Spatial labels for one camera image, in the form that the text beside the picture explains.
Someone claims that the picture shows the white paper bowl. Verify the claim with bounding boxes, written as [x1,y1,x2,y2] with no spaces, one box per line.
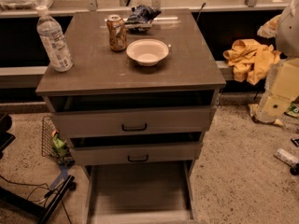
[126,39,169,66]

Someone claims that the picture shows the yellow crumpled cloth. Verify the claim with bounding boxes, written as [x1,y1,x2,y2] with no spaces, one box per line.
[223,39,281,85]

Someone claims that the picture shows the crushed orange soda can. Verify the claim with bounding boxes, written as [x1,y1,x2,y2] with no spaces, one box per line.
[107,14,127,52]

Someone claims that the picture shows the clear plastic water bottle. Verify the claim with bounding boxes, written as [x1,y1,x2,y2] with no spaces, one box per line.
[36,6,74,72]

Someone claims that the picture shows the grey drawer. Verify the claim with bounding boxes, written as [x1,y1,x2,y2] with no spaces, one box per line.
[71,133,202,166]
[83,161,197,224]
[52,90,215,138]

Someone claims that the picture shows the green packet on floor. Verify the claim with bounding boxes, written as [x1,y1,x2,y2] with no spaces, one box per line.
[285,103,299,119]

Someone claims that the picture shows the green snack bag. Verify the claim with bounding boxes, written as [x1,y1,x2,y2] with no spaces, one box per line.
[51,130,68,158]

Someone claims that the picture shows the brown snack wrapper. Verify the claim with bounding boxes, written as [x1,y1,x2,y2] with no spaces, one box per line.
[248,104,283,127]

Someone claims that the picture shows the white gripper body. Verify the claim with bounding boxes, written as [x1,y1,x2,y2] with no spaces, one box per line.
[270,58,299,103]

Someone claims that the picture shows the wire mesh basket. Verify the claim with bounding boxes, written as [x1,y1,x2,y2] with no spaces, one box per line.
[41,116,74,166]

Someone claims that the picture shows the white packet on floor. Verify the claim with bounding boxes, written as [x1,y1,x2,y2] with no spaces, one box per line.
[274,148,299,167]

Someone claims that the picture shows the bottom grey drawer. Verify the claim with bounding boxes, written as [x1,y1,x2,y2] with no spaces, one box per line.
[83,161,197,224]

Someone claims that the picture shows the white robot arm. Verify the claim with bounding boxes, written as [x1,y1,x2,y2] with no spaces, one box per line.
[255,0,299,123]

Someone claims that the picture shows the top grey drawer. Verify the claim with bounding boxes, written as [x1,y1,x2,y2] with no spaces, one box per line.
[52,90,215,138]

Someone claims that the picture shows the black stand base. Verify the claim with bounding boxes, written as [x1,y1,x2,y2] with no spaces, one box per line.
[0,113,75,224]

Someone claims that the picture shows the middle grey drawer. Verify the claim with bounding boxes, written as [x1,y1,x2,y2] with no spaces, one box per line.
[71,133,202,166]

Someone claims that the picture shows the black cable on floor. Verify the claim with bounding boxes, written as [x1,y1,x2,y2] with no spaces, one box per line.
[0,174,73,224]

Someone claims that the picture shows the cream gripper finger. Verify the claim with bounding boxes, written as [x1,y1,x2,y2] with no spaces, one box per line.
[257,91,290,123]

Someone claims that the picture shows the blue chip bag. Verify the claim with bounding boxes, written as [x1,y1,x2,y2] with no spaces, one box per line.
[125,5,161,32]

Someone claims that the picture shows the grey drawer cabinet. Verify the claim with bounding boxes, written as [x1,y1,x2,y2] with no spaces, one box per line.
[35,8,227,224]

